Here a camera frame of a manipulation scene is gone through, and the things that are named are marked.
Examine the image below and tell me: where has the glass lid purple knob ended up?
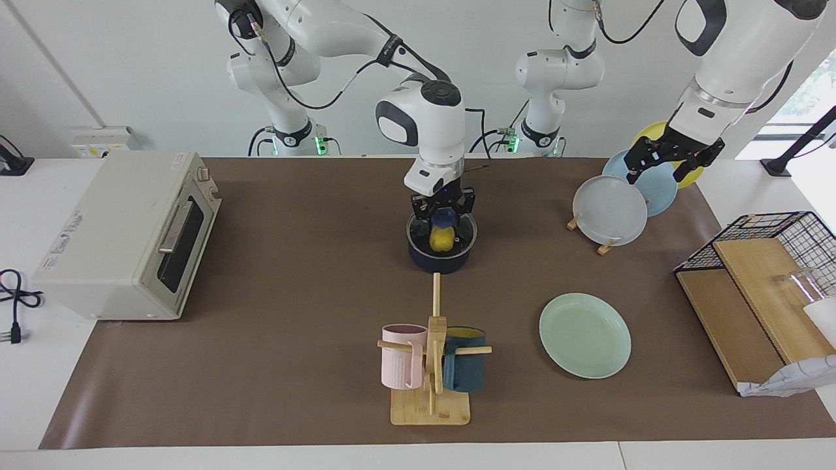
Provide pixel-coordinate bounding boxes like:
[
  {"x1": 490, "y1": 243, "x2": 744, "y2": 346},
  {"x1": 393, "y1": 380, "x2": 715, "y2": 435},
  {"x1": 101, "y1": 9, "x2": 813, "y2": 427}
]
[{"x1": 406, "y1": 207, "x2": 479, "y2": 257}]

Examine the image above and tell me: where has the yellow plate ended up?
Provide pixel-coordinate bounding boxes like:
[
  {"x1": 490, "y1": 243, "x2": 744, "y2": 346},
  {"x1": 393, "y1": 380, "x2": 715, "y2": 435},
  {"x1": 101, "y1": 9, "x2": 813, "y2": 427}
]
[{"x1": 632, "y1": 120, "x2": 707, "y2": 190}]

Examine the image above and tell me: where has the light blue plate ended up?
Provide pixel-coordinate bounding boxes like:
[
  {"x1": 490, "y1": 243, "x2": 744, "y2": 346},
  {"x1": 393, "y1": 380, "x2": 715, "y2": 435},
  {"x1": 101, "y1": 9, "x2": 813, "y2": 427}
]
[{"x1": 602, "y1": 149, "x2": 679, "y2": 217}]

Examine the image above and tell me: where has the grey plate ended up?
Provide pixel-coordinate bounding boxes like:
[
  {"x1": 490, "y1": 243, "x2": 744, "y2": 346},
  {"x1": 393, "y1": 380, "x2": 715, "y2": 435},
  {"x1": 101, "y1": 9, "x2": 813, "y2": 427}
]
[{"x1": 573, "y1": 175, "x2": 649, "y2": 247}]

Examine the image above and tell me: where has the wooden plate rack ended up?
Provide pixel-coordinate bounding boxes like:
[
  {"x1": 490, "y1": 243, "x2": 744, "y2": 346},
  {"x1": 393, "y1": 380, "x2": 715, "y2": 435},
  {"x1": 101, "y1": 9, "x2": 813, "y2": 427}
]
[{"x1": 566, "y1": 214, "x2": 618, "y2": 256}]

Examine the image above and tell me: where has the pale green plate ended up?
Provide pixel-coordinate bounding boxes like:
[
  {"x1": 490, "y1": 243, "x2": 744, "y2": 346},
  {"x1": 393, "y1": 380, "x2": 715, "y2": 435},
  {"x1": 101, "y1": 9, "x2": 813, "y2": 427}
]
[{"x1": 539, "y1": 292, "x2": 632, "y2": 380}]

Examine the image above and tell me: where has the black clamp stand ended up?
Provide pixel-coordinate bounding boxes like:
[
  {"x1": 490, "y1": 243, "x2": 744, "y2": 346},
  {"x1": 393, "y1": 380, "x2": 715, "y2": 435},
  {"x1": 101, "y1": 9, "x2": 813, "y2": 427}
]
[{"x1": 761, "y1": 104, "x2": 836, "y2": 178}]

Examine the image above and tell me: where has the light wooden board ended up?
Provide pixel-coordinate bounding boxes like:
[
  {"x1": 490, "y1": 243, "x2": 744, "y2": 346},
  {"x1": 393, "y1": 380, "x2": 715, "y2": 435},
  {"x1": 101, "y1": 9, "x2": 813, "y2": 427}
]
[{"x1": 713, "y1": 238, "x2": 836, "y2": 365}]

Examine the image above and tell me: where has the pink ribbed mug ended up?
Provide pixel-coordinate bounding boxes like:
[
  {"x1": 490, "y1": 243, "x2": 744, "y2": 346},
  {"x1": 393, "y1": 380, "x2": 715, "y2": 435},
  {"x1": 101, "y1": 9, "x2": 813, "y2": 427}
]
[{"x1": 381, "y1": 324, "x2": 428, "y2": 390}]

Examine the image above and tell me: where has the dark blue mug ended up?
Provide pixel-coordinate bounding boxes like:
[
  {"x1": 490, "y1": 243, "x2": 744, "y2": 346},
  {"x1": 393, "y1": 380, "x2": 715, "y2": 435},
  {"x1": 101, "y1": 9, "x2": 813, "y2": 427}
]
[{"x1": 443, "y1": 326, "x2": 487, "y2": 393}]

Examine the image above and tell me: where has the brown wooden board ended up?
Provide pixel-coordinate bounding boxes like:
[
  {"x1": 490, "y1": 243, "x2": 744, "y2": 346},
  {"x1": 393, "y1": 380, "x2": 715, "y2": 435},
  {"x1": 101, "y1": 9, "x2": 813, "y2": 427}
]
[{"x1": 676, "y1": 268, "x2": 788, "y2": 393}]

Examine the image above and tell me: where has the clear glass cup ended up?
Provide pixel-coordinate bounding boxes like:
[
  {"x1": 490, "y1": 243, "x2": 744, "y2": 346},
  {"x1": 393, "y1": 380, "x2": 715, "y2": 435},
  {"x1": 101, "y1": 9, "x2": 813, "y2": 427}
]
[{"x1": 774, "y1": 266, "x2": 829, "y2": 306}]

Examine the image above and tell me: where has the wooden mug tree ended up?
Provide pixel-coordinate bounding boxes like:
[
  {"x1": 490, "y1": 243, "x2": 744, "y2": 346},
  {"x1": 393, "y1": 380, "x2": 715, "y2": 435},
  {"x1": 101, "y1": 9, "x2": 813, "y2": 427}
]
[{"x1": 377, "y1": 273, "x2": 492, "y2": 426}]

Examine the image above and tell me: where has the white cup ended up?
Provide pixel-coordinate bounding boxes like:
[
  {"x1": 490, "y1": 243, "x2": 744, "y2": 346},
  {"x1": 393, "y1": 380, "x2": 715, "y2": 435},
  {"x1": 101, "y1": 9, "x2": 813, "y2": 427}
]
[{"x1": 803, "y1": 297, "x2": 836, "y2": 348}]

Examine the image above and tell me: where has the brown table mat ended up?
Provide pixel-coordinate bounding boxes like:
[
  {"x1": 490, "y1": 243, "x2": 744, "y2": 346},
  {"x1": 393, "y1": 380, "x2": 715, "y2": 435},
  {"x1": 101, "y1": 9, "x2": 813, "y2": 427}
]
[{"x1": 38, "y1": 157, "x2": 836, "y2": 450}]

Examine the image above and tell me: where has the beige toaster oven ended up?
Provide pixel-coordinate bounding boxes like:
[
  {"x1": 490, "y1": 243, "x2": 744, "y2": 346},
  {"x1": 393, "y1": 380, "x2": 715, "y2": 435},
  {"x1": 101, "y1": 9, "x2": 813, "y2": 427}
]
[{"x1": 31, "y1": 151, "x2": 223, "y2": 321}]

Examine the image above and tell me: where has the black pot purple handle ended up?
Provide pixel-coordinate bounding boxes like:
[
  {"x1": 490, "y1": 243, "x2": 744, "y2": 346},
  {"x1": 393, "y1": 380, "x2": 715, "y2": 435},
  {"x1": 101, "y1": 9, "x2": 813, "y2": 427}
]
[{"x1": 406, "y1": 210, "x2": 479, "y2": 275}]

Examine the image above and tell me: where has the black wire basket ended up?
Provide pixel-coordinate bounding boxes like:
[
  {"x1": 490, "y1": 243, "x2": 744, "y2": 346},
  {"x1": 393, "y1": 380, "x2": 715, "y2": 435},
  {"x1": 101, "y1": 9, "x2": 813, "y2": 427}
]
[{"x1": 674, "y1": 211, "x2": 836, "y2": 307}]

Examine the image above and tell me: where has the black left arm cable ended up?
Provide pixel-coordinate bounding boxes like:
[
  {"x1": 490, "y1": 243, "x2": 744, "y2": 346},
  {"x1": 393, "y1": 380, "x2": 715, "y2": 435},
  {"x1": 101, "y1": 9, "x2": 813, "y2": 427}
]
[{"x1": 493, "y1": 0, "x2": 795, "y2": 157}]

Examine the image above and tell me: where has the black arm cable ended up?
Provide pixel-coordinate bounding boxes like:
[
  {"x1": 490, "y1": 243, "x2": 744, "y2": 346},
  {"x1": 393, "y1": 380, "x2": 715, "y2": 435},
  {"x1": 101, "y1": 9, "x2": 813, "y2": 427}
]
[
  {"x1": 493, "y1": 0, "x2": 795, "y2": 157},
  {"x1": 248, "y1": 12, "x2": 492, "y2": 174}
]

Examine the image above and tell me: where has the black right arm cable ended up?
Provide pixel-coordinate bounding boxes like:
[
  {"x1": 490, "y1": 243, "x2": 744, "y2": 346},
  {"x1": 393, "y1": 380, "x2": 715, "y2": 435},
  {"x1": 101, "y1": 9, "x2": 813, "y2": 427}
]
[{"x1": 248, "y1": 12, "x2": 492, "y2": 174}]

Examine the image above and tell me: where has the white wall socket box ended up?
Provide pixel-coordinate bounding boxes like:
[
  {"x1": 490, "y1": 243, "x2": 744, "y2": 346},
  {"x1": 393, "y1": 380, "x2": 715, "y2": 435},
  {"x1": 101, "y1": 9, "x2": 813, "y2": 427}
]
[{"x1": 71, "y1": 126, "x2": 142, "y2": 159}]

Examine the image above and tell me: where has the black desk mount base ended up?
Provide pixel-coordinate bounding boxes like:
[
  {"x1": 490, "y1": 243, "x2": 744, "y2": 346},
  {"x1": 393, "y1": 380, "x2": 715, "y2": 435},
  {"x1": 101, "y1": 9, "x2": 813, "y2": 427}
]
[{"x1": 0, "y1": 134, "x2": 35, "y2": 176}]

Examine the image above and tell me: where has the black power cord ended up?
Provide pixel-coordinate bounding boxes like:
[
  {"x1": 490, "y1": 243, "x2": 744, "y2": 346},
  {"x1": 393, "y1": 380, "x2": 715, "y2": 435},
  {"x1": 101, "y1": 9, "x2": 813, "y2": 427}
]
[{"x1": 0, "y1": 269, "x2": 45, "y2": 345}]

